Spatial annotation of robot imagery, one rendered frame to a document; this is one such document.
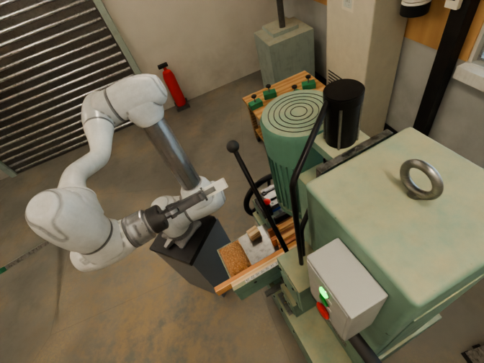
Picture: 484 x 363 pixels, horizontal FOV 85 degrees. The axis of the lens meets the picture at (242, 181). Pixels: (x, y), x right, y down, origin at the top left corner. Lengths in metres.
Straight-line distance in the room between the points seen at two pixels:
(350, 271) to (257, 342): 1.54
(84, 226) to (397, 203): 0.59
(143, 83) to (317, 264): 0.88
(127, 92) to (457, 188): 0.98
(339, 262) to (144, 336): 1.91
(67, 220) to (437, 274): 0.62
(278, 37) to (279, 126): 2.51
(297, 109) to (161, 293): 1.87
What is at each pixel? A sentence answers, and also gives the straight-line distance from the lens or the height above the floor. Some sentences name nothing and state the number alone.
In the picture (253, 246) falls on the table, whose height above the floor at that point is 0.90.
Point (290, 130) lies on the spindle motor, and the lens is 0.56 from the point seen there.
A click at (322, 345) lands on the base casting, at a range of 1.08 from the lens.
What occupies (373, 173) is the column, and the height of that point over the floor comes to 1.52.
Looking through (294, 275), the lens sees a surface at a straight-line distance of 0.61.
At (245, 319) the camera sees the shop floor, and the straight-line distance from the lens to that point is 1.96.
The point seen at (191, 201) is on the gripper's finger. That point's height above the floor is 1.34.
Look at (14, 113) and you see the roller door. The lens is 4.06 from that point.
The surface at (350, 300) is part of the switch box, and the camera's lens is 0.41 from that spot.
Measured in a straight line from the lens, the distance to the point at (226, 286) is 1.02.
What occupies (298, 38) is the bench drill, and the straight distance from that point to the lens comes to 3.04.
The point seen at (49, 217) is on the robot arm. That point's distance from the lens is 0.64.
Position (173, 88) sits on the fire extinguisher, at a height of 0.32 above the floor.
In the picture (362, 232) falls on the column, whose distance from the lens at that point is 0.40.
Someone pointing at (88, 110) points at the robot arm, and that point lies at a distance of 1.13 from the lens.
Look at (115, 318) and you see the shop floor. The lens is 2.38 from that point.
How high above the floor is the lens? 1.87
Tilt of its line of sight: 48 degrees down
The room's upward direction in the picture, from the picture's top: 20 degrees counter-clockwise
